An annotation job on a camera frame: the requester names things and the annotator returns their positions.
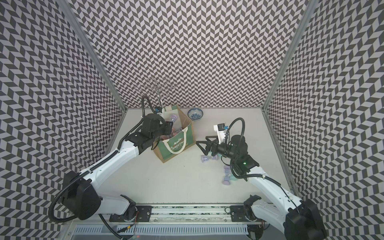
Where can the teal hourglass right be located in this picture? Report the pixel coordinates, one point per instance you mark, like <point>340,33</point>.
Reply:
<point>233,178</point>

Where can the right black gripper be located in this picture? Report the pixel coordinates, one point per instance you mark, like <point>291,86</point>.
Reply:
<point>208,144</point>

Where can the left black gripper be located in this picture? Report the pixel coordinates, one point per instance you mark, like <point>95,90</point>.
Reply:
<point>168,127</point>

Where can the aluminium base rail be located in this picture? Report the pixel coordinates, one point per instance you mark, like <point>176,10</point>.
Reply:
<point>196,214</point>

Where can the silver wire tree stand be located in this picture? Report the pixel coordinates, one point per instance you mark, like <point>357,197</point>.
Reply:
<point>155,86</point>

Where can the brown green canvas bag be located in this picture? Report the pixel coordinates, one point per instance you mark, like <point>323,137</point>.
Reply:
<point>182,135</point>

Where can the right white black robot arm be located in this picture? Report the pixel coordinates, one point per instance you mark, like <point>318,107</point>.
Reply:
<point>296,218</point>

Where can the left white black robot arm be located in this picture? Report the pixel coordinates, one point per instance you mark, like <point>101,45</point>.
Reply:
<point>80,197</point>

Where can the blue white ceramic bowl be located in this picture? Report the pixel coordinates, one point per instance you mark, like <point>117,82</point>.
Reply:
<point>195,114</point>

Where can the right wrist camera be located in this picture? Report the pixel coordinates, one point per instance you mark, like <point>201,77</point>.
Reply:
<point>222,131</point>

